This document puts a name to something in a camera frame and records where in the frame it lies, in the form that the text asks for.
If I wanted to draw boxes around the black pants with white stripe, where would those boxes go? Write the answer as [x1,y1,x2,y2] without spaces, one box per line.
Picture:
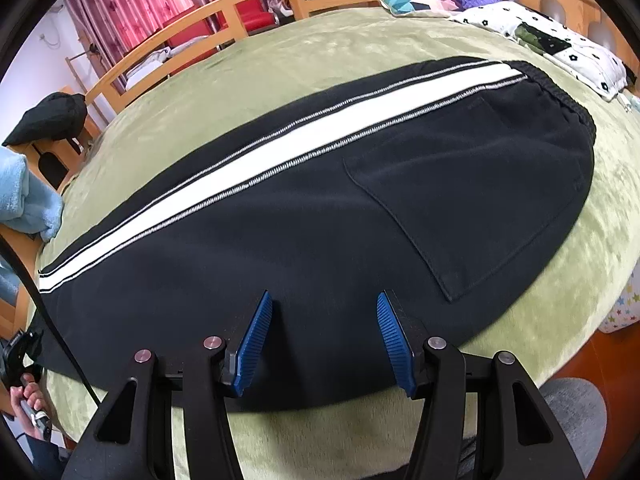
[32,56,596,412]

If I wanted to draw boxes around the person's left hand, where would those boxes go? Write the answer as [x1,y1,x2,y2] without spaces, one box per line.
[10,373,51,442]

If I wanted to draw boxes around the light blue fleece garment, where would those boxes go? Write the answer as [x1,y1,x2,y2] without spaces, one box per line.
[0,146,63,243]

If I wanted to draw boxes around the patterned white waste bin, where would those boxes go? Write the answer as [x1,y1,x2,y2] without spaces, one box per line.
[599,263,640,334]

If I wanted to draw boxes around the black garment on footboard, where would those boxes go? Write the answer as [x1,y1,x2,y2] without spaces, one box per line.
[3,92,88,146]

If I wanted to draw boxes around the green plush bed blanket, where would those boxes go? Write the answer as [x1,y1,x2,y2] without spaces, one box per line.
[37,8,639,479]

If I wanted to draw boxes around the white black-dotted pillow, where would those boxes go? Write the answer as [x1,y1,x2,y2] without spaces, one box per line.
[451,1,627,101]

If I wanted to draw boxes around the red chair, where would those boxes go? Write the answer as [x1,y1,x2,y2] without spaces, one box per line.
[236,0,276,34]
[165,18,218,76]

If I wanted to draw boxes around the colourful geometric cushion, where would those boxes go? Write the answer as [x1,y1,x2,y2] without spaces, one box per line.
[378,0,459,18]

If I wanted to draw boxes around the black cable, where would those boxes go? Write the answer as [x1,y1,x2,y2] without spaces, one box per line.
[0,238,104,409]

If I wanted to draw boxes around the wooden bed frame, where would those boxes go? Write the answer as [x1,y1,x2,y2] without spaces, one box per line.
[0,0,640,340]

